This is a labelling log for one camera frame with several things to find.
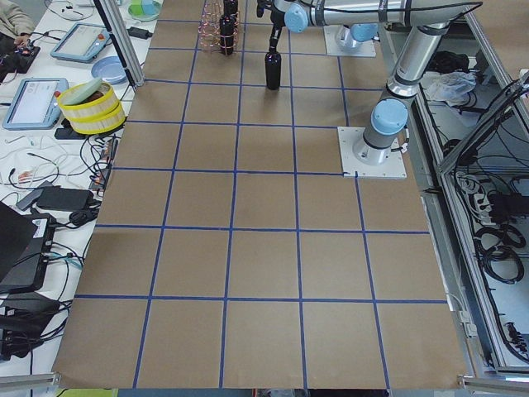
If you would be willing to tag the black power brick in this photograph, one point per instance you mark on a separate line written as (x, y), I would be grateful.
(139, 33)

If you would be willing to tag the dark wine bottle in rack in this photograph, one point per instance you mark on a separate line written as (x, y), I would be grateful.
(231, 9)

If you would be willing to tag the yellow bamboo steamer stack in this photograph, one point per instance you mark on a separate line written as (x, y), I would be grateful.
(102, 112)

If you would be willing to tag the blue plate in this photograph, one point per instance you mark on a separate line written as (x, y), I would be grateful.
(110, 70)

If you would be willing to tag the black laptop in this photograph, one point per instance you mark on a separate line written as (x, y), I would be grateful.
(25, 245)

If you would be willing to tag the light green plate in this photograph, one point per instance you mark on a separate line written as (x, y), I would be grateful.
(79, 93)

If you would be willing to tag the teach pendant near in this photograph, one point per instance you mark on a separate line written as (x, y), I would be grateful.
(34, 106)

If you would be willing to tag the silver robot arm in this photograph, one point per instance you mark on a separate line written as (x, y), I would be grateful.
(428, 20)
(355, 33)

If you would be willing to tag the green translucent bowl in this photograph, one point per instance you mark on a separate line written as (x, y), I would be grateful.
(144, 10)

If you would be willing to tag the teach pendant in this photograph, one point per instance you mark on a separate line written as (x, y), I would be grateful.
(34, 106)
(82, 43)

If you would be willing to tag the teach pendant far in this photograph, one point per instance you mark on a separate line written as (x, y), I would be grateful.
(82, 43)

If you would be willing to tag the dark glass wine bottle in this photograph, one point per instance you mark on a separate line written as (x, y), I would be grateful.
(273, 68)

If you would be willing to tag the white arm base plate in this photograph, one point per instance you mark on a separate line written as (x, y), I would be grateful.
(359, 160)
(339, 42)

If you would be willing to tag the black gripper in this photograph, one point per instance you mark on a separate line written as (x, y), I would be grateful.
(275, 30)

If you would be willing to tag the copper wire wine rack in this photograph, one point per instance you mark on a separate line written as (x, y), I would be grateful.
(208, 32)

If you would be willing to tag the aluminium frame post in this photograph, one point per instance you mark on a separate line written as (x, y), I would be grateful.
(112, 20)

